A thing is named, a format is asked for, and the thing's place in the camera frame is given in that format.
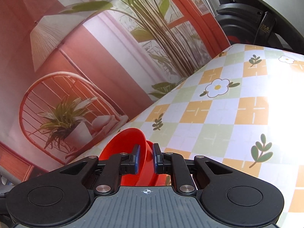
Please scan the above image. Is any black exercise bike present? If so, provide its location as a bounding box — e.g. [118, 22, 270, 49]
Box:
[210, 0, 303, 54]

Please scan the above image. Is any floral checkered tablecloth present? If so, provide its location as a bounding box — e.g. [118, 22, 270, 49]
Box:
[71, 43, 304, 228]

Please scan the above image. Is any red bowl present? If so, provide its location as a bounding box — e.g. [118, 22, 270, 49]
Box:
[99, 128, 153, 186]
[144, 141, 170, 186]

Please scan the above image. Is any printed room backdrop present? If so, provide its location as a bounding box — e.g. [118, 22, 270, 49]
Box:
[1, 0, 229, 184]

